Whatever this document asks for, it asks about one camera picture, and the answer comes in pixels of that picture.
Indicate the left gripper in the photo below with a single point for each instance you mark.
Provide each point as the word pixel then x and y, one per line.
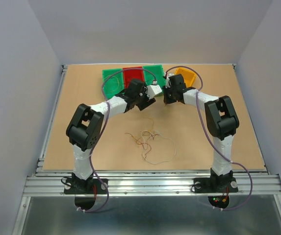
pixel 147 102

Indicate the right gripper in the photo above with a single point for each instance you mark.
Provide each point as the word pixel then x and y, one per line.
pixel 166 100

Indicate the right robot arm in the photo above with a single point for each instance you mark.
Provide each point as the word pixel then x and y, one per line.
pixel 219 128

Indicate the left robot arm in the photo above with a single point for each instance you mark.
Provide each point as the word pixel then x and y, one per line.
pixel 88 122

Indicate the yellow bin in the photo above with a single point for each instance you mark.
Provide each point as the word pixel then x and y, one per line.
pixel 188 76

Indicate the red bin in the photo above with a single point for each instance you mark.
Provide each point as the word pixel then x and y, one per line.
pixel 130 73

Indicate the right green bin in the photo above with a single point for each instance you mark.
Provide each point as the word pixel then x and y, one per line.
pixel 158 71

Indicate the green bin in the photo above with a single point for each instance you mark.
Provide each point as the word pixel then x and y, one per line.
pixel 115 84
pixel 158 71

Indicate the left green bin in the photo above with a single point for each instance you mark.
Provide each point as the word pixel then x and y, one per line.
pixel 115 84

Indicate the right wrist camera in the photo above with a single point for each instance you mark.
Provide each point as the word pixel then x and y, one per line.
pixel 167 80

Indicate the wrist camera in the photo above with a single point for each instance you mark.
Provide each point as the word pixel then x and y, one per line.
pixel 167 80
pixel 153 91

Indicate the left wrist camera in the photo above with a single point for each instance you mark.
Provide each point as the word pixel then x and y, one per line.
pixel 153 91

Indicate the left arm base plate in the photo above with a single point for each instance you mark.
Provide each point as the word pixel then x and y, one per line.
pixel 91 186

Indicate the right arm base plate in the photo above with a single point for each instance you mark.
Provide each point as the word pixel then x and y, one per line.
pixel 207 185

